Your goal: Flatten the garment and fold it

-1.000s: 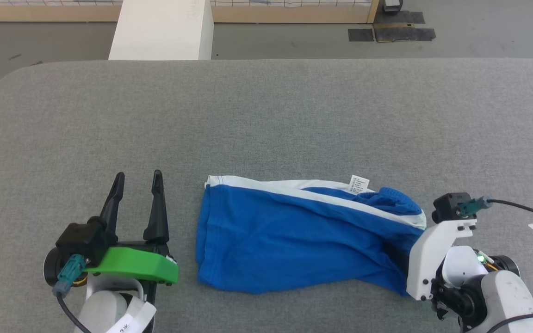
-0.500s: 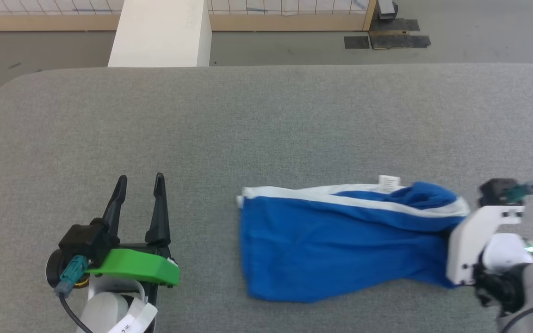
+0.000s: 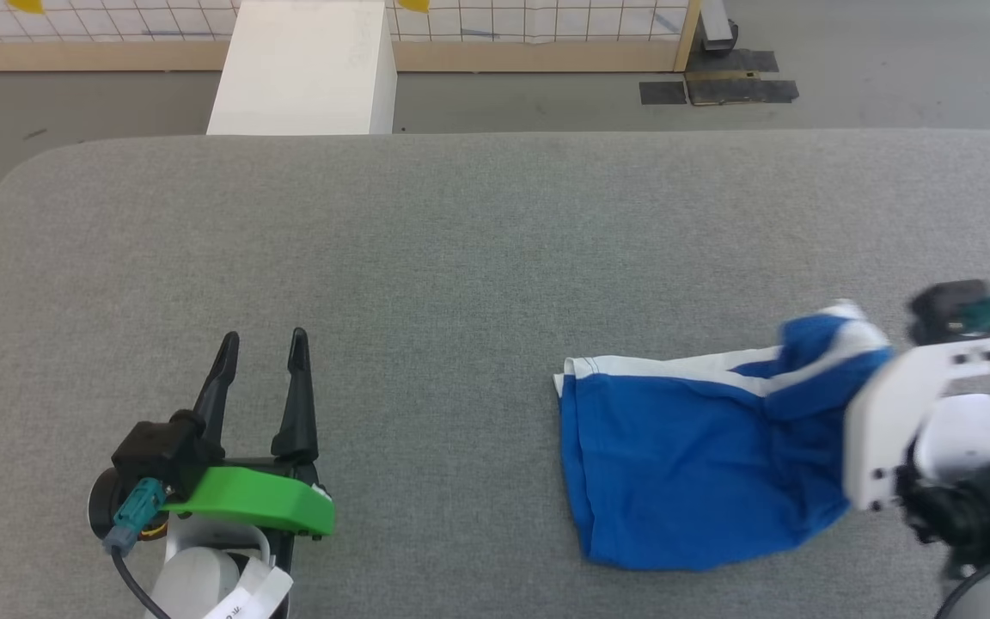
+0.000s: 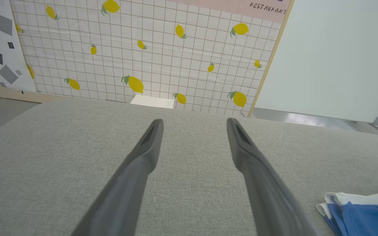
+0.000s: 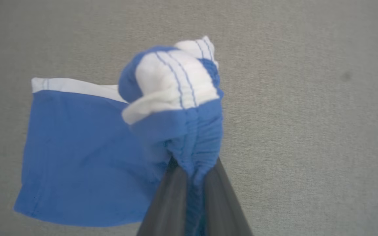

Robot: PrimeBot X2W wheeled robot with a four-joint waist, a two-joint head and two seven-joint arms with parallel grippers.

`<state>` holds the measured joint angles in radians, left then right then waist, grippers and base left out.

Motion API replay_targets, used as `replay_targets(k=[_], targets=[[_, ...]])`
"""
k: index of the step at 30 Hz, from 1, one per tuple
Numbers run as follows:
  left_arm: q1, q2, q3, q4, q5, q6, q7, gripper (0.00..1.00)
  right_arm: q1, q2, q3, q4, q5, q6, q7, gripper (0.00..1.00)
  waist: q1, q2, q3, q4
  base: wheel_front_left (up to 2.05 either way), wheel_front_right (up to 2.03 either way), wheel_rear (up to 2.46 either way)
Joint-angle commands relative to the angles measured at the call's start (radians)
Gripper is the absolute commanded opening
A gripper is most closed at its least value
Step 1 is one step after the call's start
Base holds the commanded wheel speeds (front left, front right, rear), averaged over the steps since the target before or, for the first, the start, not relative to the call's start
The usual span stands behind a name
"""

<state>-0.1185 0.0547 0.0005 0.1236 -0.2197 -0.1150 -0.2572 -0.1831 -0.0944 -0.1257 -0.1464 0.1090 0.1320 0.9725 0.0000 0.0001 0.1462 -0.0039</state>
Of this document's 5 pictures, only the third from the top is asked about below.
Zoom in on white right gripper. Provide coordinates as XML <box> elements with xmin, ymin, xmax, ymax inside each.
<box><xmin>842</xmin><ymin>338</ymin><xmax>990</xmax><ymax>514</ymax></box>

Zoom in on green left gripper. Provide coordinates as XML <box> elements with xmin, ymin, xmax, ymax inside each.
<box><xmin>160</xmin><ymin>327</ymin><xmax>337</xmax><ymax>573</ymax></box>

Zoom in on blue shorts with white stripe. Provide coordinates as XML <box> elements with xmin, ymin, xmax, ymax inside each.
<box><xmin>553</xmin><ymin>299</ymin><xmax>895</xmax><ymax>573</ymax></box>

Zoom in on white rectangular box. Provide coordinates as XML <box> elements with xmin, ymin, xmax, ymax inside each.
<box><xmin>206</xmin><ymin>0</ymin><xmax>399</xmax><ymax>136</ymax></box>

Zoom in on black floor tape patch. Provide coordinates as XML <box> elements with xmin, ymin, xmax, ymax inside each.
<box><xmin>687</xmin><ymin>78</ymin><xmax>800</xmax><ymax>107</ymax></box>
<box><xmin>686</xmin><ymin>49</ymin><xmax>780</xmax><ymax>75</ymax></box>
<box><xmin>639</xmin><ymin>80</ymin><xmax>688</xmax><ymax>106</ymax></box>

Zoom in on grey metal stand foot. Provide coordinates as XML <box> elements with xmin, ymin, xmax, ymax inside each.
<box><xmin>699</xmin><ymin>0</ymin><xmax>739</xmax><ymax>55</ymax></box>

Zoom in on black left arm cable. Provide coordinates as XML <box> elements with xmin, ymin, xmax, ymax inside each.
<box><xmin>102</xmin><ymin>479</ymin><xmax>171</xmax><ymax>619</ymax></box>

